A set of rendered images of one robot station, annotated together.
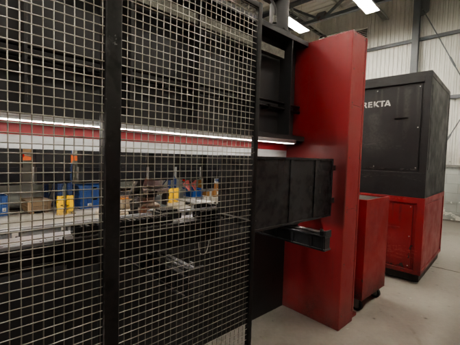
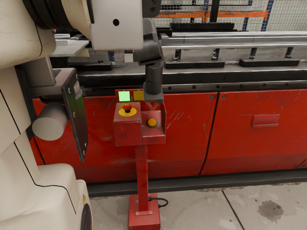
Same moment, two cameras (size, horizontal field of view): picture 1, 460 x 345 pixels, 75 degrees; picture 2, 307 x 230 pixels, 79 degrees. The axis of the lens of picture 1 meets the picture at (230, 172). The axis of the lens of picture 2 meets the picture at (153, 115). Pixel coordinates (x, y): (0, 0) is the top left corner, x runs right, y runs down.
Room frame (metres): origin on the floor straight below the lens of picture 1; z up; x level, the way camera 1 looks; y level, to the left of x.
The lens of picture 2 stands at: (2.65, 1.06, 1.16)
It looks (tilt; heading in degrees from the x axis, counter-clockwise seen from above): 31 degrees down; 218
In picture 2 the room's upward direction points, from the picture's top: straight up
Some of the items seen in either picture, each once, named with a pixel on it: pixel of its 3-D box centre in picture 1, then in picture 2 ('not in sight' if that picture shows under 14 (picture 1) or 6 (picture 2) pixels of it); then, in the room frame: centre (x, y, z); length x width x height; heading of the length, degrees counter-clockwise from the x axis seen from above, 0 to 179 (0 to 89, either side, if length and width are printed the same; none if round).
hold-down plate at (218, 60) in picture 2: not in sight; (194, 63); (1.77, 0.64, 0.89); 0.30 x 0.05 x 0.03; 133
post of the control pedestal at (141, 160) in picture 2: not in sight; (142, 175); (2.15, 0.61, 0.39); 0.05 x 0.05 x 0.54; 43
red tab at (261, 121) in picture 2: not in sight; (266, 121); (1.56, 1.02, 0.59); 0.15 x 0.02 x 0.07; 133
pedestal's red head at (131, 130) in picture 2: not in sight; (139, 116); (2.15, 0.61, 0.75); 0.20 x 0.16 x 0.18; 133
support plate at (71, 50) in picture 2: (194, 200); (60, 48); (2.24, 0.26, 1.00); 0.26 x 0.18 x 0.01; 43
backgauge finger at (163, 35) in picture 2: (159, 211); (162, 32); (1.70, 0.39, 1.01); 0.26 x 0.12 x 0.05; 43
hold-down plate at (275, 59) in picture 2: not in sight; (268, 61); (1.50, 0.94, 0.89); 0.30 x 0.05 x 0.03; 133
